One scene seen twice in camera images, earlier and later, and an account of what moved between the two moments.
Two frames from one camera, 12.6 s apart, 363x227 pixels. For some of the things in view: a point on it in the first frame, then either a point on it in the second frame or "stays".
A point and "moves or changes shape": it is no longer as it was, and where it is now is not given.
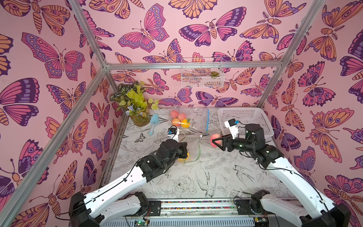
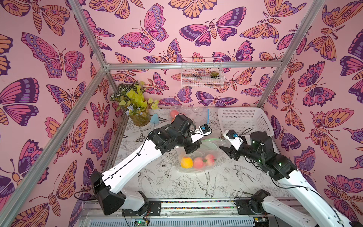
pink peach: (215, 136) → (211, 160)
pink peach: (174, 113) stays
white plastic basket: (243, 116) stays
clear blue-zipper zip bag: (194, 117) stays
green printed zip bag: (194, 150) moves or changes shape
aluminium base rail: (203, 212) stays
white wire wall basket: (202, 72) stays
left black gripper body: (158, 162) → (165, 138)
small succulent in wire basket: (214, 74) stays
